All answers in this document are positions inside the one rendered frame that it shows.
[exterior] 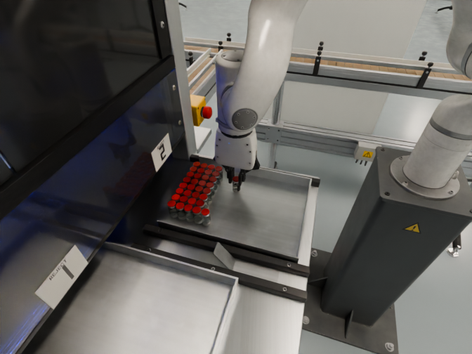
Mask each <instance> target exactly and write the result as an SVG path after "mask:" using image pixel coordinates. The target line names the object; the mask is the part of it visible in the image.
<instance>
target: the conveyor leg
mask: <svg viewBox="0 0 472 354"><path fill-rule="evenodd" d="M286 81H287V80H284V81H283V82H282V85H281V87H280V89H279V91H278V93H277V95H276V96H275V99H274V101H273V113H272V119H271V124H272V125H279V124H280V115H281V109H282V99H283V93H284V83H285V82H286ZM276 149H277V143H269V148H268V161H267V167H268V168H271V169H274V165H275V155H276Z"/></svg>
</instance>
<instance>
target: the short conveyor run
mask: <svg viewBox="0 0 472 354"><path fill-rule="evenodd" d="M210 52H211V48H209V49H208V50H207V51H206V52H205V53H204V54H203V55H201V56H200V57H199V58H198V59H197V60H193V57H192V55H193V52H192V51H189V52H188V55H189V56H190V57H189V61H190V67H189V68H188V69H187V73H188V83H189V89H190V95H196V96H204V97H205V98H206V104H207V103H208V102H209V100H210V99H211V97H212V96H213V95H214V94H215V92H216V68H215V58H216V56H217V55H218V54H220V53H222V52H223V49H221V50H220V51H219V52H218V53H217V54H216V55H215V56H214V57H213V56H210V55H209V54H210ZM193 62H194V63H193Z"/></svg>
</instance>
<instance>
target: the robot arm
mask: <svg viewBox="0 0 472 354"><path fill-rule="evenodd" d="M307 2H308V0H251V3H250V6H249V12H248V26H247V39H246V44H245V47H244V51H241V50H232V51H225V52H222V53H220V54H218V55H217V56H216V58H215V68H216V95H217V109H218V116H217V117H216V122H218V128H217V130H216V139H215V156H214V161H216V162H217V163H218V164H221V165H222V166H223V167H224V168H225V171H226V172H227V178H228V182H229V183H232V178H233V177H234V176H235V168H238V169H240V173H239V176H238V185H239V186H241V184H242V182H245V179H246V173H247V172H249V171H251V170H257V169H259V167H260V164H259V162H258V159H257V139H256V130H255V128H254V127H255V126H256V125H257V124H258V123H259V122H260V121H261V120H262V118H263V117H264V116H265V114H266V112H267V111H268V109H269V107H270V106H271V104H272V102H273V101H274V99H275V96H276V95H277V93H278V91H279V89H280V87H281V85H282V82H283V81H284V77H285V75H286V73H287V69H288V66H289V61H290V58H291V49H292V42H293V34H294V28H295V26H296V22H297V20H298V18H299V16H300V14H301V12H302V11H303V9H304V7H305V5H306V4H307ZM451 2H452V9H453V20H452V28H451V30H450V35H449V37H448V40H447V45H446V55H447V59H448V61H449V63H450V65H451V66H452V67H453V68H454V69H455V70H456V71H458V72H459V73H461V74H463V75H464V76H466V77H468V78H469V79H471V80H472V0H451ZM471 150H472V95H466V94H457V95H453V96H449V97H446V98H445V99H444V100H442V101H441V102H440V104H439V105H438V106H437V108H436V109H435V111H434V113H433V114H432V116H431V118H430V120H429V121H428V123H427V125H426V127H425V129H424V131H423V133H422V134H421V136H420V138H419V140H418V141H417V144H416V145H415V146H414V149H413V151H412V152H411V154H410V155H408V156H402V157H398V158H396V159H394V160H393V162H392V163H391V166H390V174H391V176H392V178H393V180H394V181H395V182H396V183H397V184H398V185H399V186H400V187H401V188H403V189H404V190H406V191H408V192H410V193H412V194H413V195H416V196H418V197H422V198H425V199H432V200H445V199H450V198H452V197H454V196H455V195H456V194H457V193H458V191H459V186H460V184H459V181H458V179H457V177H458V175H459V172H458V171H456V170H457V169H458V167H459V166H460V164H461V163H462V162H463V160H464V159H465V158H466V156H467V155H468V153H469V152H470V151H471Z"/></svg>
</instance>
